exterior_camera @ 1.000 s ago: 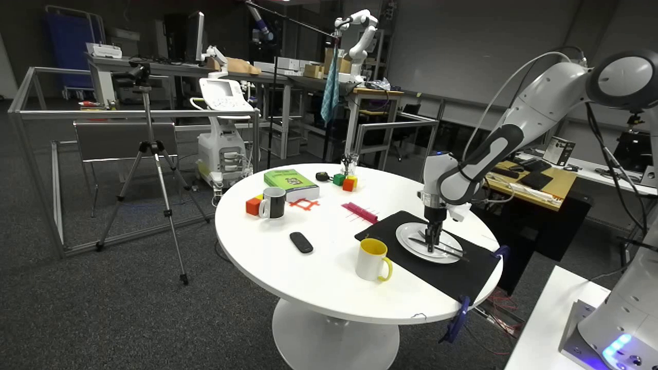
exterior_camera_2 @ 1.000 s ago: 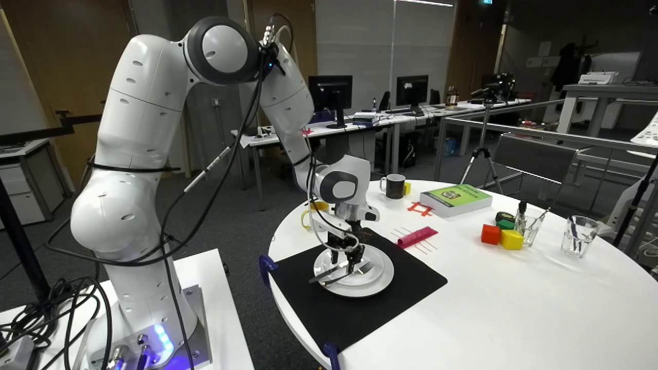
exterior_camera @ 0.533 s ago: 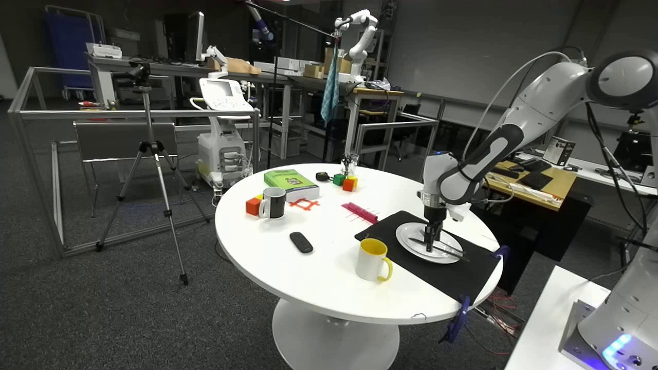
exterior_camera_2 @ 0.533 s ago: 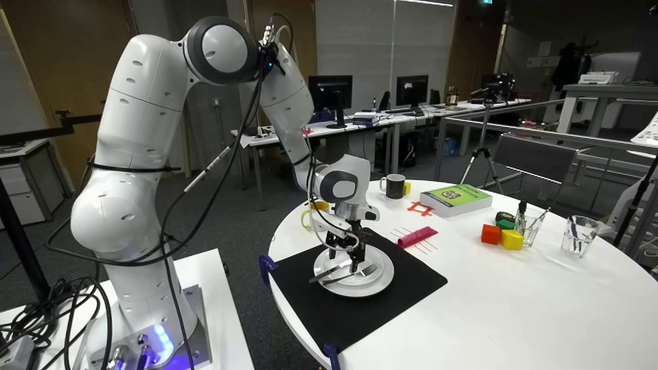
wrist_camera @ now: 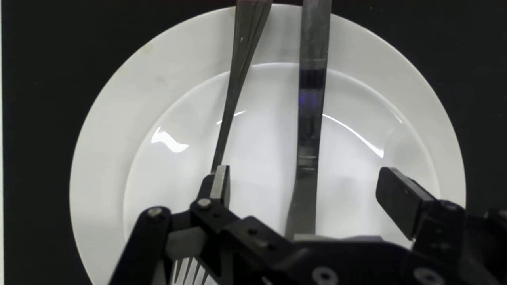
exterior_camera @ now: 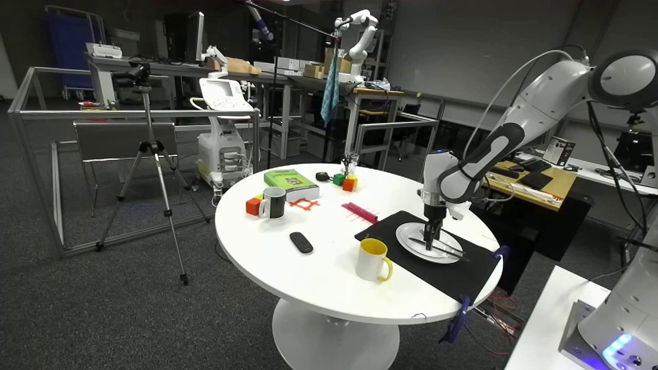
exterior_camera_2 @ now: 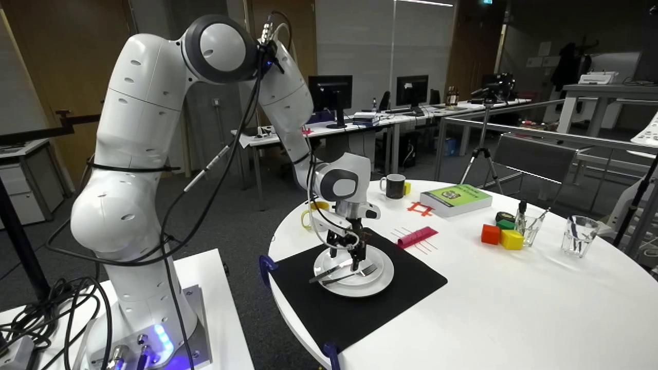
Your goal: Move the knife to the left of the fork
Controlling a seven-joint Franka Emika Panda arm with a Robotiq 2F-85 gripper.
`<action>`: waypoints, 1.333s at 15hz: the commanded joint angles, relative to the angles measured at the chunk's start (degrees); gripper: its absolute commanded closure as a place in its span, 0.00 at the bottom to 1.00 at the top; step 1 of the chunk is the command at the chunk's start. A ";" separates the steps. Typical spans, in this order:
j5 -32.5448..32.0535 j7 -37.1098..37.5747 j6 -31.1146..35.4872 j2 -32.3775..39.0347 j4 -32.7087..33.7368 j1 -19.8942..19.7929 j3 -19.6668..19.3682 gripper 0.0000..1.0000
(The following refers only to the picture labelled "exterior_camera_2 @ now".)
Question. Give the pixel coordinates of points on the black slanted pole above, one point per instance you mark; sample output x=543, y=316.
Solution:
x=635, y=202

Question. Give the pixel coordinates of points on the white background table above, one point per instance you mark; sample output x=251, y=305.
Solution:
x=604, y=91

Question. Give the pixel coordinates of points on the grey whiteboard panel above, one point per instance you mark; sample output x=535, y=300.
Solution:
x=21, y=89

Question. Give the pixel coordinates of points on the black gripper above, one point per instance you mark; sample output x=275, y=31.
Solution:
x=344, y=237

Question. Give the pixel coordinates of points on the black computer monitor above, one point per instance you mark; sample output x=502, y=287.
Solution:
x=331, y=94
x=413, y=89

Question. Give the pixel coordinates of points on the black tripod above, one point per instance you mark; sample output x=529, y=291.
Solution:
x=481, y=156

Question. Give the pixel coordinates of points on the small red frame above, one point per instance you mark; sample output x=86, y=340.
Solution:
x=414, y=209

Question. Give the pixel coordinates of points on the black mug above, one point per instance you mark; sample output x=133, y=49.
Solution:
x=395, y=188

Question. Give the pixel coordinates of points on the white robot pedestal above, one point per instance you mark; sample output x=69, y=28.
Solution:
x=213, y=300

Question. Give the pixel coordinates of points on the red cube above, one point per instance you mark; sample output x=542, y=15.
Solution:
x=491, y=235

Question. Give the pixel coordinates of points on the grey drawer cabinet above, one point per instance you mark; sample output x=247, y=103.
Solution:
x=33, y=185

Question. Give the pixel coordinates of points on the clear drinking glass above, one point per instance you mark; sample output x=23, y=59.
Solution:
x=579, y=239

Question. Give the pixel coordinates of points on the black placemat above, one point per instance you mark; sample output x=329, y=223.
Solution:
x=342, y=321

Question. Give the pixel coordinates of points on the grey metal railing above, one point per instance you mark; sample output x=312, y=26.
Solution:
x=604, y=142

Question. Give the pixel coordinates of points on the yellow cube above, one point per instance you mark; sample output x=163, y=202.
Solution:
x=513, y=239

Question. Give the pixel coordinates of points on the white round plate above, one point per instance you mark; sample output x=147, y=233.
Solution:
x=381, y=281

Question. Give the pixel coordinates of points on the blue tape strip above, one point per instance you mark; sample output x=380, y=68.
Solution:
x=331, y=357
x=267, y=269

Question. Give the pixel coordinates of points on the green block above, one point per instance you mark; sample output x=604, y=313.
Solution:
x=507, y=223

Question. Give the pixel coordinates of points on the glass with pens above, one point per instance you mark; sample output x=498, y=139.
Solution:
x=534, y=235

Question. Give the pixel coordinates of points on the silver table knife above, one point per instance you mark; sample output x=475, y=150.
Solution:
x=325, y=276

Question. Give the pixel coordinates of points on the small yellow object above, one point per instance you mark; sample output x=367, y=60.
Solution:
x=407, y=188

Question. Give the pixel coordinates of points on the grey chair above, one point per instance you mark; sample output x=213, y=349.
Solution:
x=535, y=157

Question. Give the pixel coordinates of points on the black stand pole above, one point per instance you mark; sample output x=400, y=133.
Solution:
x=21, y=253

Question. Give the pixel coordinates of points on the green book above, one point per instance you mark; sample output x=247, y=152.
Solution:
x=455, y=199

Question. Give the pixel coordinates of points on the long white office desk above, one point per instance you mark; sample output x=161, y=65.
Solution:
x=384, y=122

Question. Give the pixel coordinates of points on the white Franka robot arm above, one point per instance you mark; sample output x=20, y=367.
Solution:
x=137, y=103

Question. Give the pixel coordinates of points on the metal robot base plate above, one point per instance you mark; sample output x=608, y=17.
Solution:
x=196, y=321

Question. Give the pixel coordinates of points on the dark hanging coat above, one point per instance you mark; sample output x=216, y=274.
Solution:
x=568, y=65

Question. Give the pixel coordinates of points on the black marker pen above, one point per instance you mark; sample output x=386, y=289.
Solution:
x=523, y=216

